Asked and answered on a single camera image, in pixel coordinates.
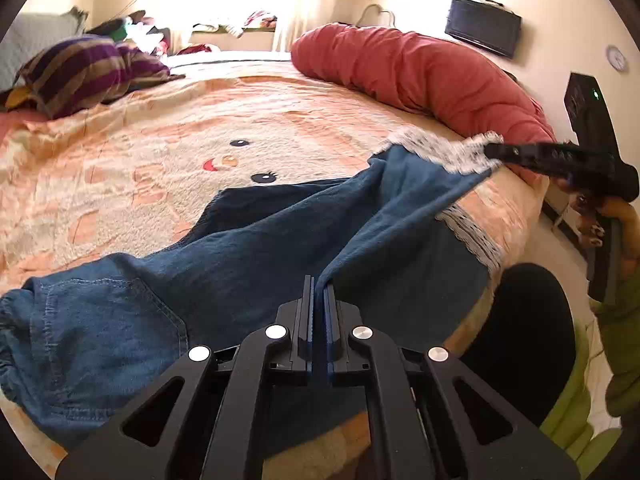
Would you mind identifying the person's leg black trousers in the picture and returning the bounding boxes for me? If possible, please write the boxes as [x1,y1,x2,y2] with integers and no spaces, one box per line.
[459,262,577,428]

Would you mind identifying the round wall clock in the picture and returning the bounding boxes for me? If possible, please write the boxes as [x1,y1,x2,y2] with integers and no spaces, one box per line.
[606,45,629,72]

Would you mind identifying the blue denim pants lace hem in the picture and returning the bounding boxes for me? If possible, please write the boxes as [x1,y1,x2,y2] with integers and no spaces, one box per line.
[0,131,506,453]

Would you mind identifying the grey quilted headboard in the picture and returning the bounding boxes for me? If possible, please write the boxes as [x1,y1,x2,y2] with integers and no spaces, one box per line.
[0,9,88,92]

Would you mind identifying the pile of colourful clothes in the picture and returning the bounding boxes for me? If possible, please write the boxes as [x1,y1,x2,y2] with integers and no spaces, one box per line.
[86,9,174,57]

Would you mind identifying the red cloth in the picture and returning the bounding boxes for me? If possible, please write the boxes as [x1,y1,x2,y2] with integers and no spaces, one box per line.
[176,43,222,57]

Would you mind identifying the person's green jacket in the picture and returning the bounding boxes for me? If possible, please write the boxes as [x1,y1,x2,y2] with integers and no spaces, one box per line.
[539,317,623,467]

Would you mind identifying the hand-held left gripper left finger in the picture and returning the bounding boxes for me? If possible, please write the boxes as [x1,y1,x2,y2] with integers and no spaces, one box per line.
[55,275,317,480]

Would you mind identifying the cream curtain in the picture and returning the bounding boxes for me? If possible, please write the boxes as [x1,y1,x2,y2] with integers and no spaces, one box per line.
[272,0,376,54]

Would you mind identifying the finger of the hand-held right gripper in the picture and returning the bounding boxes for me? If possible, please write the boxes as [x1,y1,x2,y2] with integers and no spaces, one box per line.
[483,142,568,179]

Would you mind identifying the pale bed sheet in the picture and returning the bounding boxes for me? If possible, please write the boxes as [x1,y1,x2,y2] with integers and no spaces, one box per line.
[162,50,292,70]

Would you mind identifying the red rolled duvet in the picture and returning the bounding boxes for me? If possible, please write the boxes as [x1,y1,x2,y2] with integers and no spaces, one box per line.
[290,22,558,186]

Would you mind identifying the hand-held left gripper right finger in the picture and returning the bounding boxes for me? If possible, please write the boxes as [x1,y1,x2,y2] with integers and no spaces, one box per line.
[322,282,581,480]

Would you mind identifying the black wall television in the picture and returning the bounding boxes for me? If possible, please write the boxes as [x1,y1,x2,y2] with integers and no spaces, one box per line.
[445,0,523,59]

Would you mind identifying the yellow and black cloth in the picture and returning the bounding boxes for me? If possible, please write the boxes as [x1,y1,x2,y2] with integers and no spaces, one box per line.
[0,85,38,112]

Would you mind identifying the purple striped pillow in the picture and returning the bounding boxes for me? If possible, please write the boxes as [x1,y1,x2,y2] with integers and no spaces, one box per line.
[15,35,187,121]

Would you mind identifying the person's right hand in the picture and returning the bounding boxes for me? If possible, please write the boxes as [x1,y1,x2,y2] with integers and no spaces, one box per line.
[556,178,640,277]

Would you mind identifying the clothes on windowsill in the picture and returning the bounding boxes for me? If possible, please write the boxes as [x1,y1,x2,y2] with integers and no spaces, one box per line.
[191,9,279,39]

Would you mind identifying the person's right forearm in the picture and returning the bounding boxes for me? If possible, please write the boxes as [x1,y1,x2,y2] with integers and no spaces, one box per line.
[590,267,640,418]

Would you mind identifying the pink quilted bedsheet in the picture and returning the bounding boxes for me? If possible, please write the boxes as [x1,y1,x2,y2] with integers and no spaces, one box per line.
[0,109,51,143]

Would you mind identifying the orange printed blanket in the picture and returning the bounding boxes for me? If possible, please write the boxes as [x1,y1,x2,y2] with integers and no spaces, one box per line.
[0,57,548,480]

